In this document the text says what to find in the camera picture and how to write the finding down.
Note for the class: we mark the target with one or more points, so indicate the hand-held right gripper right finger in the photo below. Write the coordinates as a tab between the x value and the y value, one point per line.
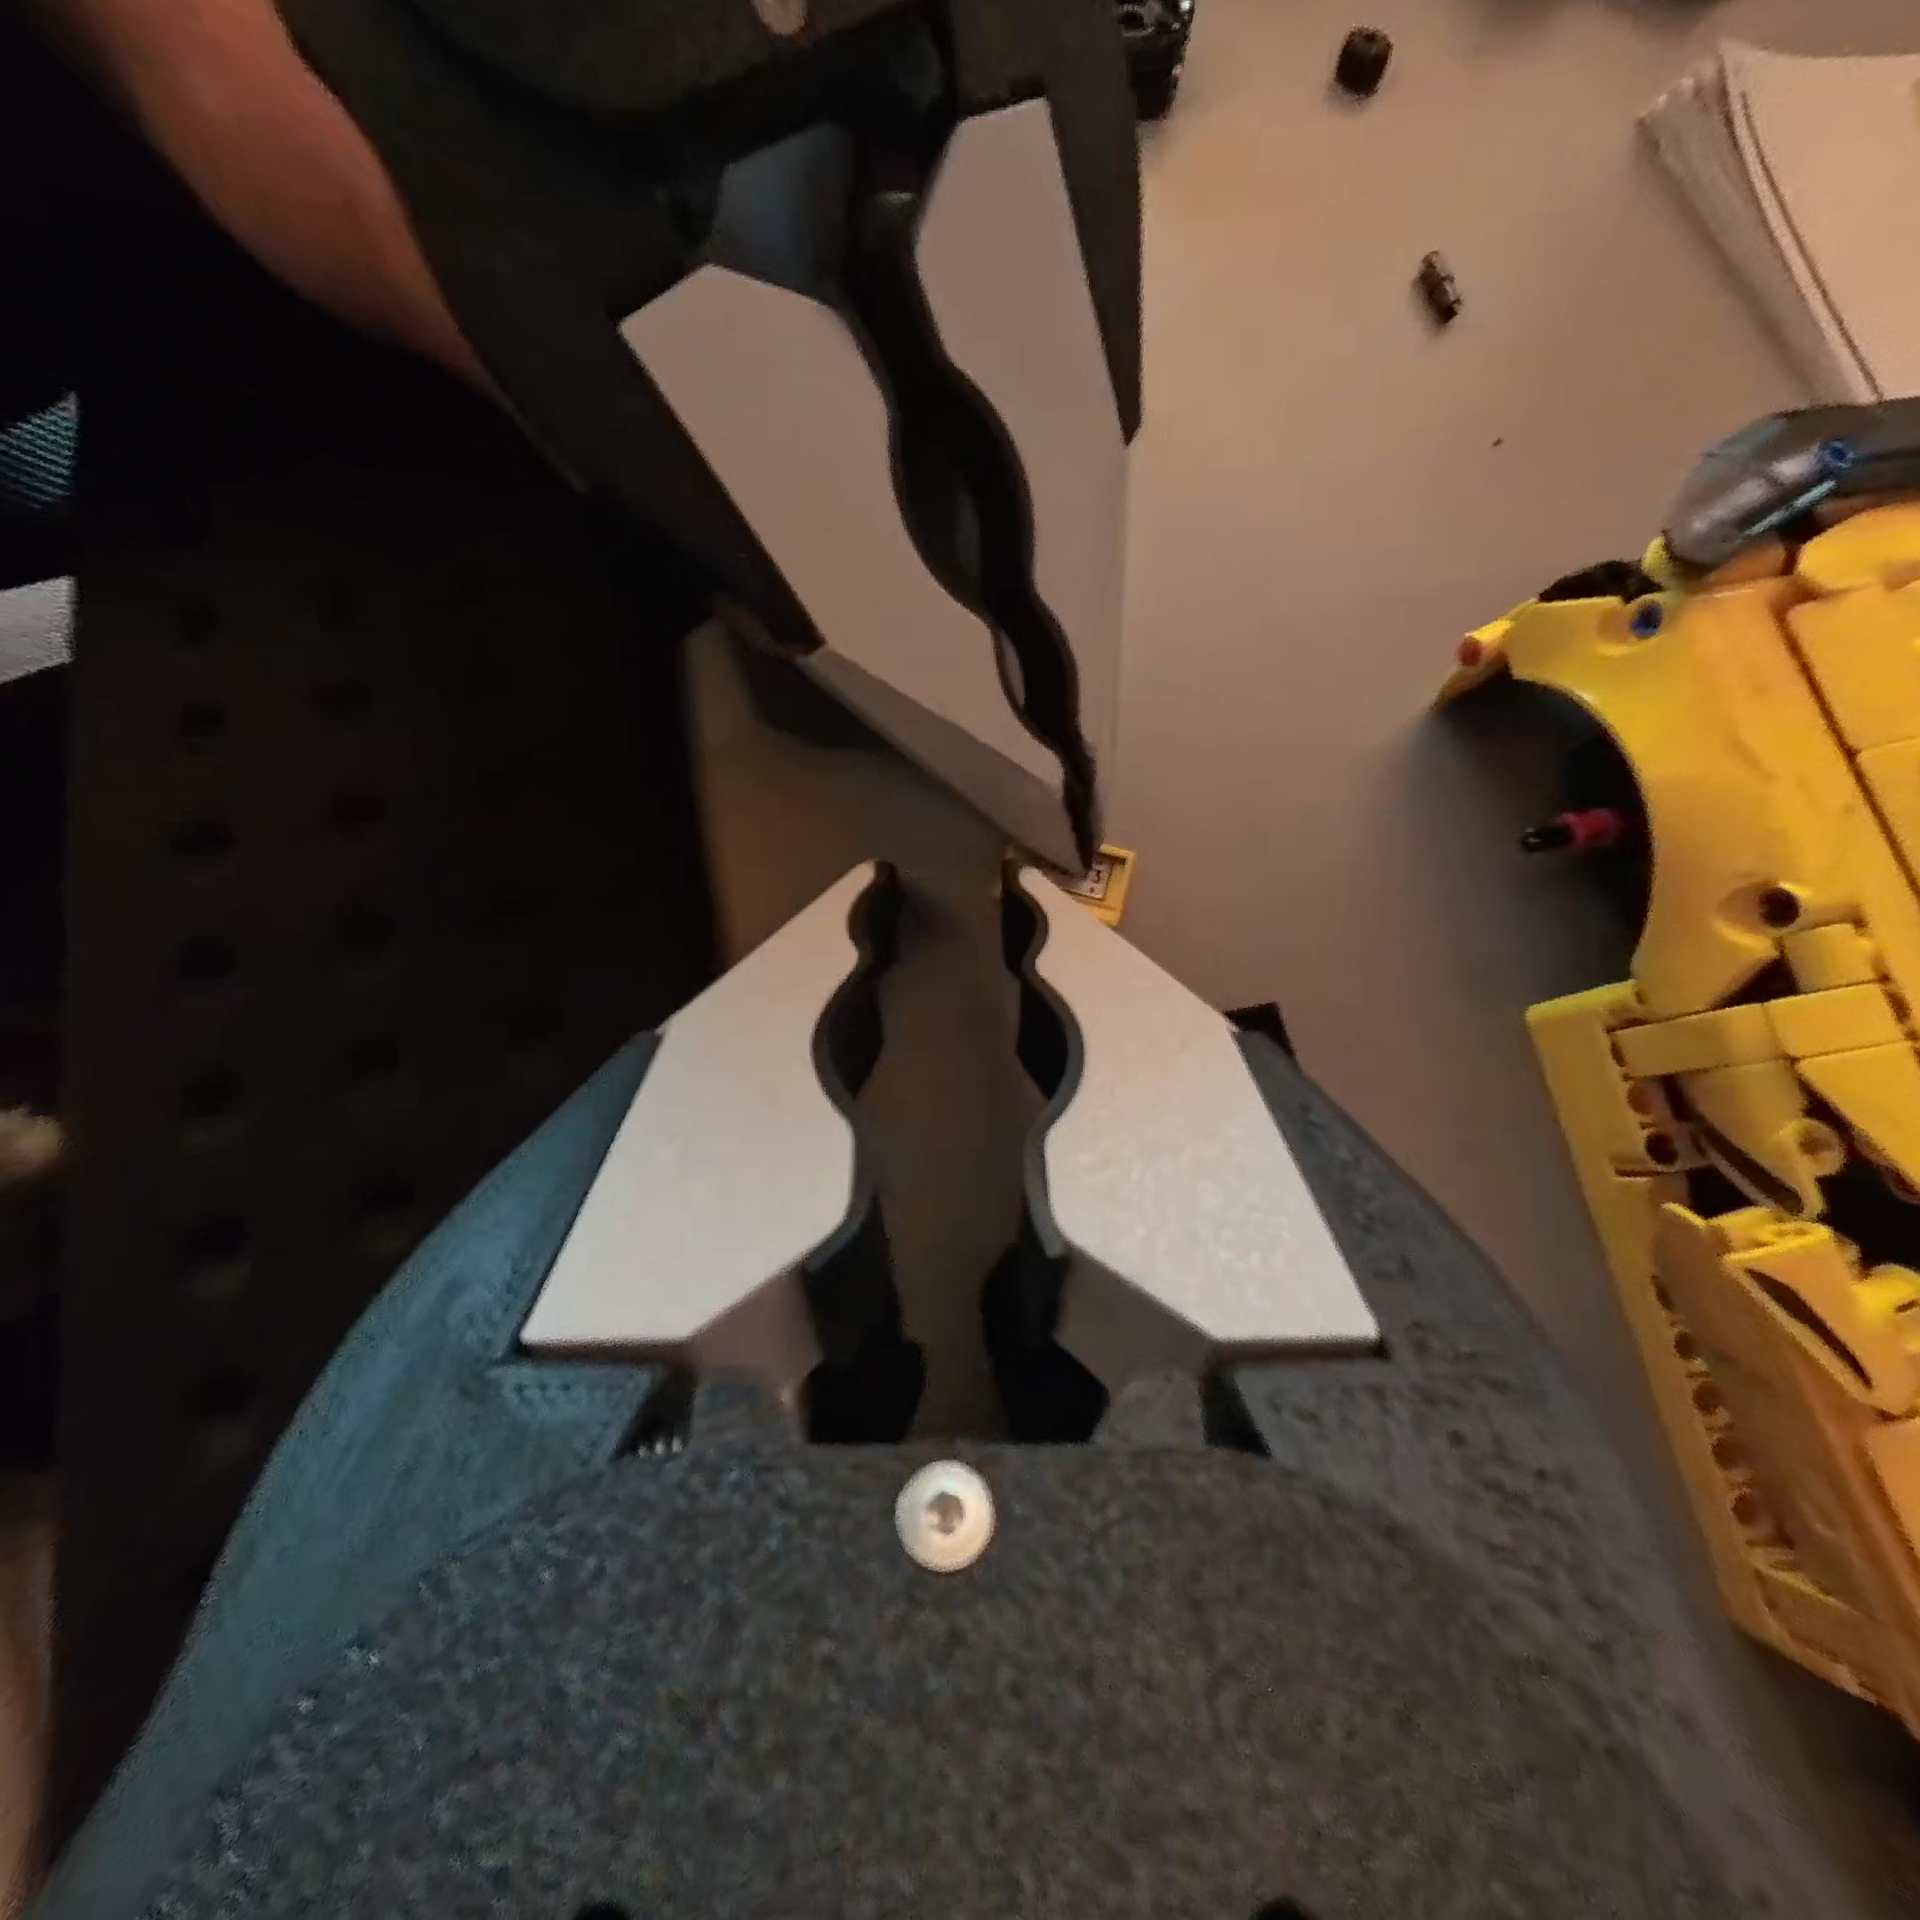
1201	1201

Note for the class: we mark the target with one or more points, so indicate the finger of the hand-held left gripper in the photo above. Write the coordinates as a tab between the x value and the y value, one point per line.
1049	374
795	451

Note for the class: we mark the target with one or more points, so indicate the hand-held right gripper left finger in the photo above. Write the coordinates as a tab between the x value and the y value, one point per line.
705	1201

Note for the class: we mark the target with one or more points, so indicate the yellow printed tile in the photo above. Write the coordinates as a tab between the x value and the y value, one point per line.
1107	884

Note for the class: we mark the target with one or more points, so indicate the grey desk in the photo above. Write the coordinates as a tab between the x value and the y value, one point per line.
1319	600

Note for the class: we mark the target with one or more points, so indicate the small black pin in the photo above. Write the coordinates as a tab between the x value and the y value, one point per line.
1441	283

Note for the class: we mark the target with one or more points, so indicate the small black round piece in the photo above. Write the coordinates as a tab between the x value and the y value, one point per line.
1360	59

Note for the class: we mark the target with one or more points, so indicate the yellow toy brick car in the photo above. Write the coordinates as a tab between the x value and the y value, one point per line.
1770	900

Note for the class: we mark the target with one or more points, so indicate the instruction booklet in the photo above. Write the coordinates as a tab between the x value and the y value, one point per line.
1829	181

